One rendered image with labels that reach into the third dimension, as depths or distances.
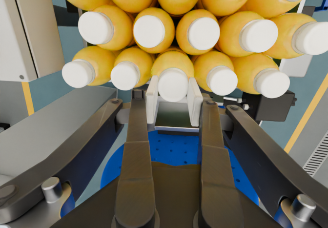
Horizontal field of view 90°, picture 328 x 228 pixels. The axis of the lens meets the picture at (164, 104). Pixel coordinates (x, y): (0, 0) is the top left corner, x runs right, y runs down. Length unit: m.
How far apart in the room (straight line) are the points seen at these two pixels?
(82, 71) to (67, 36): 1.30
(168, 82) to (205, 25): 0.09
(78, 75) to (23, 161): 0.60
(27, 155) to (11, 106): 1.30
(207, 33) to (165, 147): 0.25
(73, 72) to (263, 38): 0.26
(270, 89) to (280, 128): 1.58
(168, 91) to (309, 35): 0.19
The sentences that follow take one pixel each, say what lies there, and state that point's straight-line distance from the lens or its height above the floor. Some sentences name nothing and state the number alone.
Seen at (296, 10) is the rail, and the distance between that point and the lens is 0.42.
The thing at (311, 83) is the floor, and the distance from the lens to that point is 1.78.
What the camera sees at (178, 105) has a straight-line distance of 0.43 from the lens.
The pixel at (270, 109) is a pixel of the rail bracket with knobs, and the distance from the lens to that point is 0.42.
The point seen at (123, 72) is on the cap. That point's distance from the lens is 0.25.
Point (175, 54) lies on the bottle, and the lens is 0.25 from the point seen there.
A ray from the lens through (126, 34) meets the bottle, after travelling 0.29.
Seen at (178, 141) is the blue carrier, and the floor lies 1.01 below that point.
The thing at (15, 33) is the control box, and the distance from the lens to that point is 0.32.
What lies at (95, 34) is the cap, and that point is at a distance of 0.25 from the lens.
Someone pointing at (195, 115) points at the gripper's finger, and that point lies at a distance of 0.15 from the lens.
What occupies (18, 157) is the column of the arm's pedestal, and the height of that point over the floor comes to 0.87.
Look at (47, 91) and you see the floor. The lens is 1.80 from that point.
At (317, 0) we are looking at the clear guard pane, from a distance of 0.51.
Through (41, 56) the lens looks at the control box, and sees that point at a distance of 0.35.
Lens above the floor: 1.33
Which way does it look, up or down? 65 degrees down
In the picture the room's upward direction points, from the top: 173 degrees counter-clockwise
